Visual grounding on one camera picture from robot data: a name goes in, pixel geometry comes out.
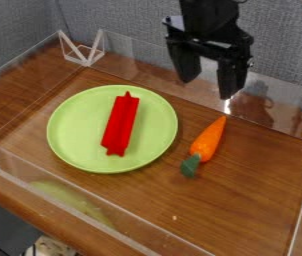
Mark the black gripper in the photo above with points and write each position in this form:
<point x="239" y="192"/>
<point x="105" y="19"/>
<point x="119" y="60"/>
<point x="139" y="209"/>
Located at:
<point x="222" y="42"/>

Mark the orange toy carrot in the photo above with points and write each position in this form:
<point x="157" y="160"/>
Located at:
<point x="203" y="147"/>

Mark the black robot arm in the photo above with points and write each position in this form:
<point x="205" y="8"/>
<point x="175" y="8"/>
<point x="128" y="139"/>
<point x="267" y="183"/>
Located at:
<point x="209" y="10"/>

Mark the red plastic block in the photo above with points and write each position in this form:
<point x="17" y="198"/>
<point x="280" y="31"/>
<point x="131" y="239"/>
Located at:
<point x="120" y="124"/>

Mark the light green plate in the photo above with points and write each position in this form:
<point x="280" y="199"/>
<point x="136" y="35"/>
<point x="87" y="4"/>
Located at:
<point x="77" y="122"/>

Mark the clear acrylic triangle bracket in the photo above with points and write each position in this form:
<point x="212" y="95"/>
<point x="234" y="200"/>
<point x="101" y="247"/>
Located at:
<point x="80" y="54"/>

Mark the clear acrylic enclosure wall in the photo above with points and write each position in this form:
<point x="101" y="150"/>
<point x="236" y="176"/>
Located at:
<point x="236" y="209"/>

